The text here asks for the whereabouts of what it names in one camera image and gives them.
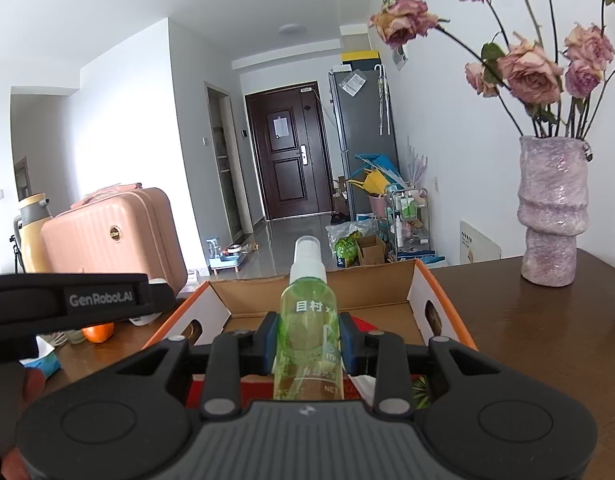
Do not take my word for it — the white folded umbrella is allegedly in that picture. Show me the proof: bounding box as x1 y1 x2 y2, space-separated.
376 64 392 136

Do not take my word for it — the paper sheet on refrigerator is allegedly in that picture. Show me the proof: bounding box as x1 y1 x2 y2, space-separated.
341 71 368 97

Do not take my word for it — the orange fruit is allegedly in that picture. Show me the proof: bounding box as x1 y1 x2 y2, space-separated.
82 323 114 344

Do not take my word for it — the bunch of dried pink roses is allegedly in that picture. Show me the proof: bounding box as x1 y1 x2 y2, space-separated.
368 0 615 139

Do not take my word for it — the person's left hand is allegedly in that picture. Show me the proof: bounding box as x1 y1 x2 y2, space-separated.
0 369 46 480

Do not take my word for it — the small open cardboard box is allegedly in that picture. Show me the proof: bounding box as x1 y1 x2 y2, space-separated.
356 235 387 266

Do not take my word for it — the dark brown entrance door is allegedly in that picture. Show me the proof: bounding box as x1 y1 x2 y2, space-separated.
245 80 335 221

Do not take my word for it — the orange and white cardboard box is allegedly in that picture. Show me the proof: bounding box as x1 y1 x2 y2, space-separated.
142 259 478 411

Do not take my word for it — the metal trolley cart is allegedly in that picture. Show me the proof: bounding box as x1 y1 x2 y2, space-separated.
385 187 432 261

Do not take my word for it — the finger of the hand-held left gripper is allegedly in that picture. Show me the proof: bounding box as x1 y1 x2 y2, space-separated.
130 280 178 319

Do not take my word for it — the yellow and navy box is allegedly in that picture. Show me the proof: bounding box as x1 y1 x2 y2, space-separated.
340 50 381 72

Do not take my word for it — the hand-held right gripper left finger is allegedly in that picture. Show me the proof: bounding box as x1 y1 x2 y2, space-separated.
115 311 280 421

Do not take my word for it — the pet water feeder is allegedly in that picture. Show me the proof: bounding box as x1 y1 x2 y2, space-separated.
206 237 248 272

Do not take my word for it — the purple dried flower bundle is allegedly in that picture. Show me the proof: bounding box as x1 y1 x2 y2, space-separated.
407 137 431 191

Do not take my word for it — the green spray bottle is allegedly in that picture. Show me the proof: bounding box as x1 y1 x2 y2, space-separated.
272 235 345 402

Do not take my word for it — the blue packet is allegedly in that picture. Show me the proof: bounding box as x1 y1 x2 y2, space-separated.
20 355 63 379

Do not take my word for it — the yellow thermos jug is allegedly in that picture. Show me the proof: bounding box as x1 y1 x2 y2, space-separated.
12 193 53 274

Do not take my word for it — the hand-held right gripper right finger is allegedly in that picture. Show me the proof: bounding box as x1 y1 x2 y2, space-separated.
340 311 501 421

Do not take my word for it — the pink hard-shell suitcase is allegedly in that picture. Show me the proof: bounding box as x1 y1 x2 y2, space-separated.
40 183 188 297

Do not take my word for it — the purple textured vase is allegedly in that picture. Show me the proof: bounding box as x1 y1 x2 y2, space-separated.
517 135 591 288

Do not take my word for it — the grey refrigerator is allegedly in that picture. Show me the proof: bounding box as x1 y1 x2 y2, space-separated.
329 67 401 218

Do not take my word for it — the blue and yellow bag pile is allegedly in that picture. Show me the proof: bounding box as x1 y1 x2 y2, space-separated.
354 154 403 196

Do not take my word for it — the plastic bag with green packets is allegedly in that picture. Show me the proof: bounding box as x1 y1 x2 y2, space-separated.
326 224 373 268

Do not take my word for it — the white board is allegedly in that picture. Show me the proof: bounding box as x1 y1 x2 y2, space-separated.
460 220 502 265

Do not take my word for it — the blue flat box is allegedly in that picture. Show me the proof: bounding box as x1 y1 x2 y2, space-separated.
397 251 447 264

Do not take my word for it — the black camera tripod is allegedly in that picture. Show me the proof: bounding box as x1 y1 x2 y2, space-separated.
8 234 24 273

